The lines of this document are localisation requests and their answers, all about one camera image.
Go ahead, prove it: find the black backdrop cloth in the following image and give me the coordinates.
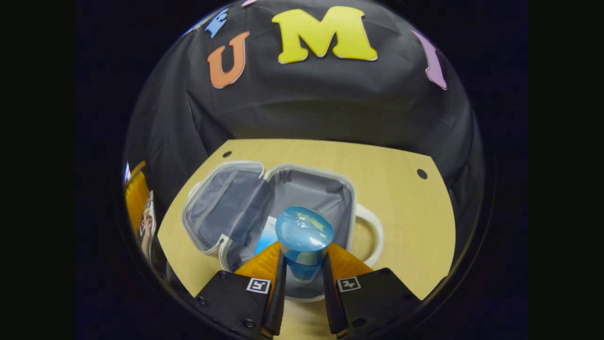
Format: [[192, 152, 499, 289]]
[[124, 0, 486, 258]]

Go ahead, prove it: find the white suitcase with grey lining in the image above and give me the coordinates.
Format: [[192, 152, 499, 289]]
[[181, 160, 384, 303]]

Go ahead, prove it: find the small blue cosmetic tube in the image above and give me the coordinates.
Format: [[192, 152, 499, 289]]
[[254, 216, 280, 256]]

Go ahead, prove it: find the teal round-capped bottle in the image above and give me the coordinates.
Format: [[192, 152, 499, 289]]
[[275, 205, 335, 284]]

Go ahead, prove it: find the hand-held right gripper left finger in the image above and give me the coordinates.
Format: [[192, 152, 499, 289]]
[[191, 242, 287, 340]]

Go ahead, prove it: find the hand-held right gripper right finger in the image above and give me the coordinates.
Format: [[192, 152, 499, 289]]
[[321, 243, 423, 339]]

